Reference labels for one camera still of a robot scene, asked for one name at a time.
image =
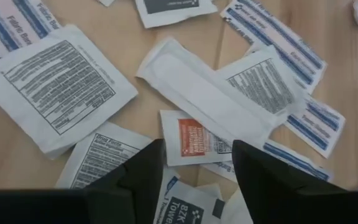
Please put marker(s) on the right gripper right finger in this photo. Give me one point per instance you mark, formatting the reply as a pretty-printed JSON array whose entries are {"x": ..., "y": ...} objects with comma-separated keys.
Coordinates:
[{"x": 291, "y": 205}]

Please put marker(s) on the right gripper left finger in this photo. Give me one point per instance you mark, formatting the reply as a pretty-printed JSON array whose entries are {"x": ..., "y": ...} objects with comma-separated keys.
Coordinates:
[{"x": 73, "y": 208}]

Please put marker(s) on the blue striped fabric bandage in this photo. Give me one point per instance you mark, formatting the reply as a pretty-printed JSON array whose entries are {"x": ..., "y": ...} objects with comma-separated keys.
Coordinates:
[
  {"x": 315, "y": 127},
  {"x": 278, "y": 34},
  {"x": 291, "y": 160},
  {"x": 8, "y": 28}
]

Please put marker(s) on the BZK antiseptic towelette packet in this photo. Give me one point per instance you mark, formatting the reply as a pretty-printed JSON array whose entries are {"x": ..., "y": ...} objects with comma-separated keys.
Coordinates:
[
  {"x": 172, "y": 14},
  {"x": 182, "y": 211}
]

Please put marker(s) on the orange label ointment packet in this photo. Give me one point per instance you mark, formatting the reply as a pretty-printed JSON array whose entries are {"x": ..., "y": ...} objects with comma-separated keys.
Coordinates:
[{"x": 191, "y": 140}]

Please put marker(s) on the small white packet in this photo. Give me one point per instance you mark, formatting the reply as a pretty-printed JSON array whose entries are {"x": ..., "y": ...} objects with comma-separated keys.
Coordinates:
[{"x": 233, "y": 208}]

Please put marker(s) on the white drug facts packet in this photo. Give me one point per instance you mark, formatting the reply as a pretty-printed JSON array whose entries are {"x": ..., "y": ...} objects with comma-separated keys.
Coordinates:
[
  {"x": 104, "y": 155},
  {"x": 57, "y": 87},
  {"x": 259, "y": 84}
]

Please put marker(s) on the plain white bandage wrapper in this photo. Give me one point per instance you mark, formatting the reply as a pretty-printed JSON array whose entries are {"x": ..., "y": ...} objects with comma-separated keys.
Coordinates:
[{"x": 204, "y": 90}]

